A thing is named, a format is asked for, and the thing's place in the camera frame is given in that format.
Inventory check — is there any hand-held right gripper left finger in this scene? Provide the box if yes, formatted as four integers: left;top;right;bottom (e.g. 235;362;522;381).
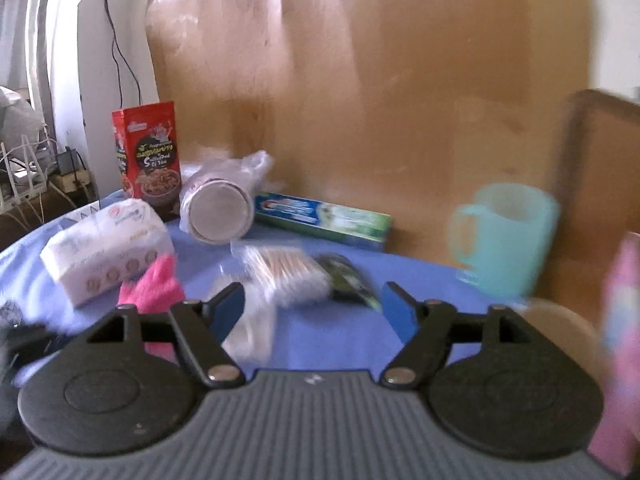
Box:
65;282;247;389

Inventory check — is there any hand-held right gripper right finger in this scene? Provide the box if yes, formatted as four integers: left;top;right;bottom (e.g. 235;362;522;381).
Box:
381;282;557;389

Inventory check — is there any clear plastic bag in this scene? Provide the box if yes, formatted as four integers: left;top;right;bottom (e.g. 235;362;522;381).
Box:
219;287;279;362

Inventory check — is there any dark green packet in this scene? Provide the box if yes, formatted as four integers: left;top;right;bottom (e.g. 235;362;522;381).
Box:
315;254;382;309

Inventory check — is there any cotton swab pack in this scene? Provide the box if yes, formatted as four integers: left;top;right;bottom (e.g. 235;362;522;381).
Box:
239;245;334;307

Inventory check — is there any pink fuzzy sock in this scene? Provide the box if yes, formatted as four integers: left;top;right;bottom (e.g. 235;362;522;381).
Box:
117;254;187;361

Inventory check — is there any jar in plastic wrap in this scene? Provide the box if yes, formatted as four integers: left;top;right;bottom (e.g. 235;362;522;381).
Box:
178;150;277;246

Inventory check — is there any blue green toothpaste box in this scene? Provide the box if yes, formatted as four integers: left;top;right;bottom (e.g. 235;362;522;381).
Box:
253;191;394;254

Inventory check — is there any teal plastic mug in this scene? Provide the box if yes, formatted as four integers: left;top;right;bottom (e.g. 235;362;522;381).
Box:
447;183;561;302

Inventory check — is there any white tissue pack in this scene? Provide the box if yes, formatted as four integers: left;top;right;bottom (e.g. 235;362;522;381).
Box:
40;199;176;309

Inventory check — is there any beige round object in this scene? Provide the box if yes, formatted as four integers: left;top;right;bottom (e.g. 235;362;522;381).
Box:
522;299;607;386

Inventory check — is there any red noodle box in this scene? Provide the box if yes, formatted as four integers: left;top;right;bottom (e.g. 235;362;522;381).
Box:
111;101;184;219

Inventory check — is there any power strip with adapter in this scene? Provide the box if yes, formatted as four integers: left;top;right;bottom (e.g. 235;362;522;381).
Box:
51;146;95;195

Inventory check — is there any pink cloth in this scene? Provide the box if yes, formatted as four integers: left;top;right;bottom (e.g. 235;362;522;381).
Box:
586;232;640;477

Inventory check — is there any large wooden board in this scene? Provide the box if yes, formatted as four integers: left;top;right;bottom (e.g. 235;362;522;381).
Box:
144;0;598;311

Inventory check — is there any white curtain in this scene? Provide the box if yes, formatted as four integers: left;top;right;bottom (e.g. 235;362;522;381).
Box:
0;0;83;161

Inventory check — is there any white wire rack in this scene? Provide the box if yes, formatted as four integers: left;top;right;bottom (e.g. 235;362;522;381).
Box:
0;134;57;217

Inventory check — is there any black cable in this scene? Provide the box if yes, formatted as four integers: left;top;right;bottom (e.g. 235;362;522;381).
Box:
97;0;144;111

